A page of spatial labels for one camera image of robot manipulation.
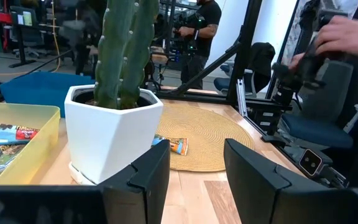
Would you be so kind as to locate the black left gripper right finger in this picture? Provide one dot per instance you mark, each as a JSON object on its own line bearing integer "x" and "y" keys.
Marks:
{"x": 253, "y": 193}

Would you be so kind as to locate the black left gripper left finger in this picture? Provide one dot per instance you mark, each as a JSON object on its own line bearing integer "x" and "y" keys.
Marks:
{"x": 145, "y": 193}

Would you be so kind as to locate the blue red granola bar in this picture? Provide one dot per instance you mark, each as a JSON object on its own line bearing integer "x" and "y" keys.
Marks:
{"x": 2, "y": 137}

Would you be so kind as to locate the orange green granola bar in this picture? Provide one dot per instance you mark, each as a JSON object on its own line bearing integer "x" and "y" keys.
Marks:
{"x": 176, "y": 145}

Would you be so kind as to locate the grey office chair blue seat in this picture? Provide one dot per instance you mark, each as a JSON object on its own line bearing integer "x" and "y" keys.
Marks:
{"x": 315, "y": 130}

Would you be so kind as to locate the white faceted plant pot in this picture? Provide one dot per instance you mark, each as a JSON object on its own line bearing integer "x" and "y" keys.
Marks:
{"x": 110, "y": 140}

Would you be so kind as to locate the yellow plastic bin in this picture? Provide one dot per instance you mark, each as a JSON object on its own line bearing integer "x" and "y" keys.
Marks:
{"x": 39, "y": 149}

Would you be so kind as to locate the person's hand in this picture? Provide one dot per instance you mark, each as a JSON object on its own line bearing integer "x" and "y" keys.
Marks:
{"x": 297, "y": 62}
{"x": 346, "y": 37}

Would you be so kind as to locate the office chair with black jacket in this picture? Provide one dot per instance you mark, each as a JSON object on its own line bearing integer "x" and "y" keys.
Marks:
{"x": 259, "y": 62}

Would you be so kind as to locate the green cactus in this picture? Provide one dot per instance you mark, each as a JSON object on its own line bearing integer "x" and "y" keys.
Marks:
{"x": 113, "y": 62}

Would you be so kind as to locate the wooden workbench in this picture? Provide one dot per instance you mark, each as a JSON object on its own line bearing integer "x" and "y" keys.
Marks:
{"x": 158, "y": 57}

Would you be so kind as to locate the blue plastic bin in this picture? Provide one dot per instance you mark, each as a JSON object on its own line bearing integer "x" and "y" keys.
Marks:
{"x": 42, "y": 90}

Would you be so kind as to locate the printed white cloth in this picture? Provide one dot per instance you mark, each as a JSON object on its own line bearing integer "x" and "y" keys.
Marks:
{"x": 294, "y": 31}

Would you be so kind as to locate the person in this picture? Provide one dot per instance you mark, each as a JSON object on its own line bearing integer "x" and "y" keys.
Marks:
{"x": 207, "y": 31}

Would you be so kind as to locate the black standing desk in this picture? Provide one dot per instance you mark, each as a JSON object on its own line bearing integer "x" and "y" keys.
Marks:
{"x": 22, "y": 37}

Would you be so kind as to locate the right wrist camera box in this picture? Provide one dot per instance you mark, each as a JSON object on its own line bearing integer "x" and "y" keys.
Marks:
{"x": 310, "y": 162}

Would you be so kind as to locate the black aluminium rig frame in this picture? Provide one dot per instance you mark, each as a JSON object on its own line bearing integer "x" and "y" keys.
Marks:
{"x": 244, "y": 62}

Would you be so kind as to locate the black camera rig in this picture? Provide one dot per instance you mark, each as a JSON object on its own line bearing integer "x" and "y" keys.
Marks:
{"x": 188, "y": 31}

